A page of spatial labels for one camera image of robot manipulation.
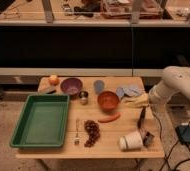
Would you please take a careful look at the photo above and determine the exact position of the light blue cloth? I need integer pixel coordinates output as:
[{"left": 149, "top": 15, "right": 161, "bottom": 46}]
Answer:
[{"left": 116, "top": 84, "right": 143, "bottom": 99}]

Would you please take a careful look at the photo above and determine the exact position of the black dish brush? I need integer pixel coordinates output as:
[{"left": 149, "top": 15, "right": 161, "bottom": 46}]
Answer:
[{"left": 137, "top": 107, "right": 154, "bottom": 147}]

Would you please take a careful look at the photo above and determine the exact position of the purple bowl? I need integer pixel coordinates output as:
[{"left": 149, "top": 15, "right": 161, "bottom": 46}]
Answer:
[{"left": 60, "top": 77, "right": 83, "bottom": 96}]

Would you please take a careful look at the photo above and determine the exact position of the orange fruit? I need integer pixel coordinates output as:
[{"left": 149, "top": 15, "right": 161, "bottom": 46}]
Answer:
[{"left": 48, "top": 75, "right": 60, "bottom": 85}]

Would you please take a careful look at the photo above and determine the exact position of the yellow banana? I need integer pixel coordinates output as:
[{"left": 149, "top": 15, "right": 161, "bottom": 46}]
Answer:
[{"left": 124, "top": 100, "right": 146, "bottom": 108}]

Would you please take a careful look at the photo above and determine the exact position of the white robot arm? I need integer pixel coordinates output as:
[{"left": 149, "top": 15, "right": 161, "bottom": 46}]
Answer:
[{"left": 136, "top": 66, "right": 190, "bottom": 107}]

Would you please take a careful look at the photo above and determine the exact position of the wooden table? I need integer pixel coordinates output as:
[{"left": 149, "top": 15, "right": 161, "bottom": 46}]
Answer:
[{"left": 16, "top": 77, "right": 164, "bottom": 159}]

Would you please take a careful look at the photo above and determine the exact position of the red bowl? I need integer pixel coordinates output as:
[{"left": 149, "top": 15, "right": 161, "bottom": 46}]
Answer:
[{"left": 97, "top": 91, "right": 119, "bottom": 112}]

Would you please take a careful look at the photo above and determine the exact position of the metal fork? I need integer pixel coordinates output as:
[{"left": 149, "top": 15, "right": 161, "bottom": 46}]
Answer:
[{"left": 74, "top": 118, "right": 80, "bottom": 145}]

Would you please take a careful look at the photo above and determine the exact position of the grey sponge block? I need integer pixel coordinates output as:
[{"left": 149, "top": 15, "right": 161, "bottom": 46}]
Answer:
[{"left": 40, "top": 86, "right": 56, "bottom": 94}]

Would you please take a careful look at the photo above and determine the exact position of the black power box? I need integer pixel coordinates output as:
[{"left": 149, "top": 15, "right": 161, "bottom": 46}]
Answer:
[{"left": 175, "top": 125, "right": 190, "bottom": 144}]

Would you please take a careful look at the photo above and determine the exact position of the small metal cup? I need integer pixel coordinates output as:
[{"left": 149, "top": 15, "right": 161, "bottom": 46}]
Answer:
[{"left": 79, "top": 91, "right": 89, "bottom": 105}]

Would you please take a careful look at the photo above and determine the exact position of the green plastic tray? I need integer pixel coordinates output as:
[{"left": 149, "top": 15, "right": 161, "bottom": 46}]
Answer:
[{"left": 10, "top": 95, "right": 69, "bottom": 148}]

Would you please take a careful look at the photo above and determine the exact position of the bunch of dark grapes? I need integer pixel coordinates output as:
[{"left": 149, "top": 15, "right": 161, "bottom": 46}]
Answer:
[{"left": 84, "top": 120, "right": 100, "bottom": 147}]

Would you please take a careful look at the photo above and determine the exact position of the white paper cup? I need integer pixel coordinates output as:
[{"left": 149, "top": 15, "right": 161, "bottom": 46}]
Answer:
[{"left": 118, "top": 131, "right": 143, "bottom": 151}]

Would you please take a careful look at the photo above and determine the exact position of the blue plastic cup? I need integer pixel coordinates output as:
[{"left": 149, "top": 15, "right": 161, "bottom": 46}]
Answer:
[{"left": 93, "top": 80, "right": 104, "bottom": 94}]

